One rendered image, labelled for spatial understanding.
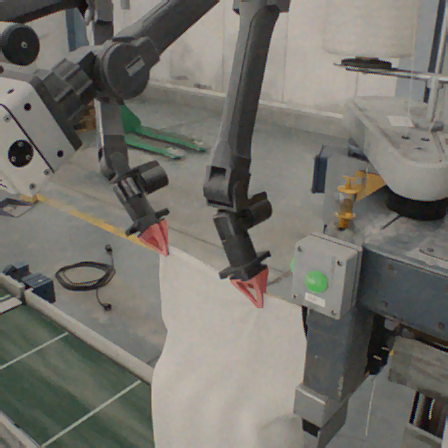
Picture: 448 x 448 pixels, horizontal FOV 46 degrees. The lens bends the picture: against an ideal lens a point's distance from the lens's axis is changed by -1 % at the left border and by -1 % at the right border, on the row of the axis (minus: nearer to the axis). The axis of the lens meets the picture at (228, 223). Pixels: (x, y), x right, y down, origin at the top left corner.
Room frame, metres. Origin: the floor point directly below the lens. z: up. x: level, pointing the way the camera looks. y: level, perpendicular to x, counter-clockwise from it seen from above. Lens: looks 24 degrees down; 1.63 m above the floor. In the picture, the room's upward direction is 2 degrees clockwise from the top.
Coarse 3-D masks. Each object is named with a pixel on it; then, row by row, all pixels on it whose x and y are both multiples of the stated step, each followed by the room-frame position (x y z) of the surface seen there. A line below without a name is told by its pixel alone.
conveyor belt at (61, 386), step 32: (0, 320) 1.79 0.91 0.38; (32, 320) 1.80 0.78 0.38; (0, 352) 1.59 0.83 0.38; (32, 352) 1.60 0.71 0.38; (64, 352) 1.60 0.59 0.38; (96, 352) 1.61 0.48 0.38; (0, 384) 1.42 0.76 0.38; (32, 384) 1.42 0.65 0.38; (64, 384) 1.43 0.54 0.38; (96, 384) 1.43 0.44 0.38; (128, 384) 1.44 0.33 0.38; (32, 416) 1.28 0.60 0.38; (64, 416) 1.28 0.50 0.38; (96, 416) 1.29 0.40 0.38; (128, 416) 1.29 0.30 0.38
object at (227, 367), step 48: (192, 288) 1.05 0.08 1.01; (192, 336) 1.04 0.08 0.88; (240, 336) 0.94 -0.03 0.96; (288, 336) 0.87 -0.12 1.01; (192, 384) 0.94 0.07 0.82; (240, 384) 0.90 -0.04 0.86; (288, 384) 0.86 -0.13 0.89; (192, 432) 0.91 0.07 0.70; (240, 432) 0.84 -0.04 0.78; (288, 432) 0.83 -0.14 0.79
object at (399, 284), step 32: (384, 192) 0.80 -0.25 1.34; (352, 224) 0.68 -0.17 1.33; (384, 224) 0.67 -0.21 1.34; (416, 224) 0.68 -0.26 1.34; (384, 256) 0.61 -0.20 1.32; (416, 256) 0.59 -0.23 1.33; (384, 288) 0.60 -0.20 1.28; (416, 288) 0.58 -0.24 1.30; (320, 320) 0.65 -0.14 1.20; (352, 320) 0.62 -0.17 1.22; (384, 320) 0.80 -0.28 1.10; (416, 320) 0.57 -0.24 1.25; (320, 352) 0.65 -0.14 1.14; (352, 352) 0.63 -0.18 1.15; (320, 384) 0.64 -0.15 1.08; (352, 384) 0.65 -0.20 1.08
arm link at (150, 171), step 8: (120, 152) 1.19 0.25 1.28; (112, 160) 1.17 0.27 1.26; (120, 160) 1.18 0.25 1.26; (152, 160) 1.23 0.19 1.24; (120, 168) 1.17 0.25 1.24; (128, 168) 1.17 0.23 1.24; (136, 168) 1.20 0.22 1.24; (144, 168) 1.21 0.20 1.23; (152, 168) 1.22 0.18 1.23; (160, 168) 1.22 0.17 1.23; (120, 176) 1.16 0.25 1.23; (144, 176) 1.20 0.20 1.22; (152, 176) 1.20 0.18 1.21; (160, 176) 1.21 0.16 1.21; (152, 184) 1.19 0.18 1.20; (160, 184) 1.21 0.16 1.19; (152, 192) 1.20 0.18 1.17
